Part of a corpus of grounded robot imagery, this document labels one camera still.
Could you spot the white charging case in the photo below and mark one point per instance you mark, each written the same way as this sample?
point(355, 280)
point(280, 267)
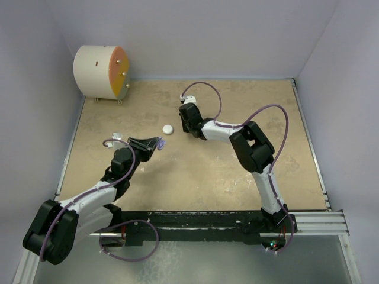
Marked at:
point(167, 129)

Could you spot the white cylinder orange face fixture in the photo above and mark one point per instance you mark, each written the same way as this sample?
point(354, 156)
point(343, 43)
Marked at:
point(102, 72)

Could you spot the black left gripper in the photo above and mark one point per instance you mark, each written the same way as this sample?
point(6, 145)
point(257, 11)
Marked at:
point(147, 144)

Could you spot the purple charging case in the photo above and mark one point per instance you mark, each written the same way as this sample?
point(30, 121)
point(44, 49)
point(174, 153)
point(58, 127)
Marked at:
point(160, 144)

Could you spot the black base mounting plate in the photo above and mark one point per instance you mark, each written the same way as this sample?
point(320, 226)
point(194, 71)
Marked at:
point(248, 227)

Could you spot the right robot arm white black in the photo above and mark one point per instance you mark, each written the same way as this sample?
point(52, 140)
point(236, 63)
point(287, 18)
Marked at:
point(254, 151)

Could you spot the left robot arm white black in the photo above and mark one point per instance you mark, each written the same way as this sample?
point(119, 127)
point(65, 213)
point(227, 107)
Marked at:
point(59, 225)

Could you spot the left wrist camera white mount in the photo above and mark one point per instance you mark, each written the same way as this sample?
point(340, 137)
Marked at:
point(116, 142)

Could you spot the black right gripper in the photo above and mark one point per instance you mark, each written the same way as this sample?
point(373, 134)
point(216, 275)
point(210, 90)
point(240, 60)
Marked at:
point(185, 128)

